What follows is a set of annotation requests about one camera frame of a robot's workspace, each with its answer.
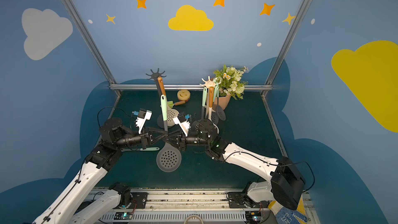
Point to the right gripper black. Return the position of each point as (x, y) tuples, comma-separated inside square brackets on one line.
[(181, 141)]

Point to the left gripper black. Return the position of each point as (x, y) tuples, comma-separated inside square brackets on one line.
[(145, 140)]

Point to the grey skimmer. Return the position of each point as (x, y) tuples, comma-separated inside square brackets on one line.
[(141, 149)]

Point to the grey skimmer mint handle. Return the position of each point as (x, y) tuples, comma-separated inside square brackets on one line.
[(203, 105), (219, 111), (169, 157)]

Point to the cream skimmer wooden handle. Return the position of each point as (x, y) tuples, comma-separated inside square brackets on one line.
[(168, 113), (210, 105)]

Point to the cream utensil rack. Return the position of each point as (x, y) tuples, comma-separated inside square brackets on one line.
[(209, 83)]

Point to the dark grey utensil rack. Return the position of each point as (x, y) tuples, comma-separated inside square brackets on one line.
[(154, 76)]

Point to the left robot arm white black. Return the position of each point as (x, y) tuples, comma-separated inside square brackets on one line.
[(115, 137)]

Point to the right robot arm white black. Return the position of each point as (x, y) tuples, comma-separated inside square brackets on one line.
[(283, 182)]

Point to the yellow smiley sponge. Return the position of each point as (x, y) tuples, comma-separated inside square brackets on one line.
[(183, 95)]

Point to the pink pot with flowers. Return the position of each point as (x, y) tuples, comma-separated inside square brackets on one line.
[(230, 82)]

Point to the yellow blue work glove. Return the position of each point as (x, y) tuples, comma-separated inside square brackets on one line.
[(284, 215)]

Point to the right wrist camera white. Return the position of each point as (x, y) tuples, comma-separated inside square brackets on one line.
[(183, 122)]

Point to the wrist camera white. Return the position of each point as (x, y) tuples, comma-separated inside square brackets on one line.
[(141, 117), (183, 122)]

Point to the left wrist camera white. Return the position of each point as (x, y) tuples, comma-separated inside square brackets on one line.
[(141, 117)]

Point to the small green trowel wooden handle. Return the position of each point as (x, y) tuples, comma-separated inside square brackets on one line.
[(171, 104)]

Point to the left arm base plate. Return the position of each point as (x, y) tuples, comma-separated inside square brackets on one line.
[(133, 200)]

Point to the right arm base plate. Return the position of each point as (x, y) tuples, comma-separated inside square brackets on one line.
[(240, 200)]

